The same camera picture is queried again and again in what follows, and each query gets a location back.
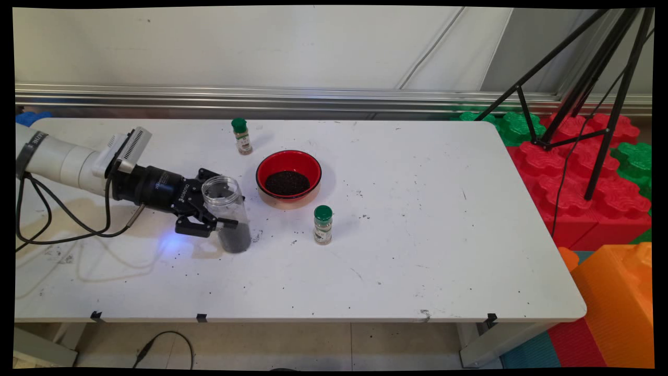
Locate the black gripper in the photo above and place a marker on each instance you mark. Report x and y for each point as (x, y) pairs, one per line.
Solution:
(156, 187)

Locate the clear plastic jar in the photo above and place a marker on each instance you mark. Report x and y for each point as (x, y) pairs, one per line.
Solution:
(232, 209)

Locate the black seeds heap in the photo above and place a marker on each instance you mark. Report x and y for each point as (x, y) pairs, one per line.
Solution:
(287, 184)
(237, 241)

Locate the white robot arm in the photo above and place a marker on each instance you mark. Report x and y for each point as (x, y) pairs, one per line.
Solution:
(62, 159)

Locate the green-capped spice bottle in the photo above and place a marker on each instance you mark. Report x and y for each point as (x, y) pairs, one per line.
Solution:
(242, 138)
(323, 227)

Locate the red bowl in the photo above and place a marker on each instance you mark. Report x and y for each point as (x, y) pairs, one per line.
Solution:
(288, 159)

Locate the white table leg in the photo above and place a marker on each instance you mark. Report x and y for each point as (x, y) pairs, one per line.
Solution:
(496, 344)
(42, 350)

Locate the green studded block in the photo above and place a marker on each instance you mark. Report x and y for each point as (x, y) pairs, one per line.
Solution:
(516, 128)
(634, 162)
(472, 116)

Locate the teal floor mat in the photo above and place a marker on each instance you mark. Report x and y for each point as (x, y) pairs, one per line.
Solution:
(532, 355)

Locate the large red studded block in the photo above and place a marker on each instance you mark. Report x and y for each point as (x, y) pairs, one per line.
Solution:
(600, 219)

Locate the red floor mat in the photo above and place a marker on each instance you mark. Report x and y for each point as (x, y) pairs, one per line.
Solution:
(574, 344)

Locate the large orange block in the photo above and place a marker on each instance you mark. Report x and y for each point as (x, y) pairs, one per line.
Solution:
(616, 303)

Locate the black tripod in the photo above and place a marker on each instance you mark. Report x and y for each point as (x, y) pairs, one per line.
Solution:
(621, 99)

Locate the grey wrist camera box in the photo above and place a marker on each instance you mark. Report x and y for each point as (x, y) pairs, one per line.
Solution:
(128, 149)

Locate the aluminium rail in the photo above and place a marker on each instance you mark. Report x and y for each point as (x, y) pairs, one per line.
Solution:
(417, 99)

